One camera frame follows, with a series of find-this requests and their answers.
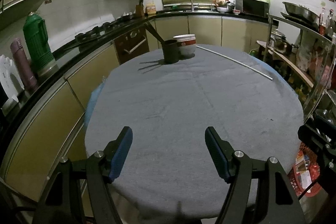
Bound microwave oven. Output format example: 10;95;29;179
235;0;269;17

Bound plastic bag of goods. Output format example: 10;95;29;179
297;44;331;77

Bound blue table cover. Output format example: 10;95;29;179
85;52;298;130

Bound beige kitchen base cabinets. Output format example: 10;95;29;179
0;13;279;203

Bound purple thermos bottle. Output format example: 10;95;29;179
10;38;37;90

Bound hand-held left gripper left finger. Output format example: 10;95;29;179
33;126;133;224

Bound black gas stove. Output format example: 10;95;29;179
75;14;132;42

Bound long white tube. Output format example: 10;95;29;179
196;46;273;81

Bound red plastic basket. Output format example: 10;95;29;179
287;141;326;197

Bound white box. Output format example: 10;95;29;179
299;172;313;188

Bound white bowl red band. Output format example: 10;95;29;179
175;40;197;59
173;34;197;43

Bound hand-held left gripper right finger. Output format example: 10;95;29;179
205;126;306;224

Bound metal glass shelf rack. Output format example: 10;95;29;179
266;13;336;130

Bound steel pot with lid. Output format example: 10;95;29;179
270;31;296;54

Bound clear plastic bottle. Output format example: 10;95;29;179
326;9;336;39

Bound white electric heater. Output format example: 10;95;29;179
0;55;24;114

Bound red cap bottle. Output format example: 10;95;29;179
318;7;327;35

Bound green thermos jug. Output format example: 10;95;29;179
23;12;57;76

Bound built-in dark oven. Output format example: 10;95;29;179
113;26;150;64

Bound black chopstick cup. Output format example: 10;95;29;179
163;40;180;64

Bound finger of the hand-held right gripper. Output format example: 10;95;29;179
297;124;336;156

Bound wooden knife block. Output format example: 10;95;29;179
136;0;145;17

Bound large metal basin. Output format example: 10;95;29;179
282;1;319;22

